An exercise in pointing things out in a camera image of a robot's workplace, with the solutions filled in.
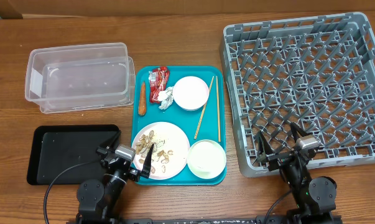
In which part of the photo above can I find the white plate with peanut shells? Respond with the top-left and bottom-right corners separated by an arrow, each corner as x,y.
132,122 -> 190,180

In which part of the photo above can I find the orange carrot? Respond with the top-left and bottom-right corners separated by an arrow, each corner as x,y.
138,82 -> 147,116

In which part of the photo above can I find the white bowl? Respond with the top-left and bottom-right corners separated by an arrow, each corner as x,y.
187,139 -> 226,179

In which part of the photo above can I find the white tissue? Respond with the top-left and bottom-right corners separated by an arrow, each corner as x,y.
157,86 -> 174,110

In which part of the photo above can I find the grey dish rack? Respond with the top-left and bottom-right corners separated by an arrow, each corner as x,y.
220,12 -> 375,177

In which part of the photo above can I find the red snack wrapper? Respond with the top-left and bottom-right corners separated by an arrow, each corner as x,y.
149,67 -> 170,103

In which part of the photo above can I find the wooden chopstick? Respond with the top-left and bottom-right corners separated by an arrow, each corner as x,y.
194,76 -> 215,139
216,76 -> 221,142

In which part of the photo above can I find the teal plastic tray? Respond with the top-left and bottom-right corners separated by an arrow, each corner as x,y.
131,65 -> 227,185

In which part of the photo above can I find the black plastic tray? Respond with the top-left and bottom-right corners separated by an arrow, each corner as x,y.
26,124 -> 121,185

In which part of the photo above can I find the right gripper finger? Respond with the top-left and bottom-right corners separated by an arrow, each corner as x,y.
256,131 -> 273,162
290,122 -> 308,142

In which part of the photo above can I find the clear plastic bin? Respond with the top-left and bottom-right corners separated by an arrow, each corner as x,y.
24,42 -> 136,114

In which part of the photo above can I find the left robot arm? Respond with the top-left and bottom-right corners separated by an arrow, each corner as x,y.
76,132 -> 155,223

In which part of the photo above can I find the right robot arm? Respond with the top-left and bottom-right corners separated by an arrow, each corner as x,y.
256,123 -> 342,223

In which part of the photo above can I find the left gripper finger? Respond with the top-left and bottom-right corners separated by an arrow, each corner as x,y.
141,144 -> 154,179
99,131 -> 121,150

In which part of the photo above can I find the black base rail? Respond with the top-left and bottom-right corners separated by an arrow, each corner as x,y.
65,215 -> 343,224

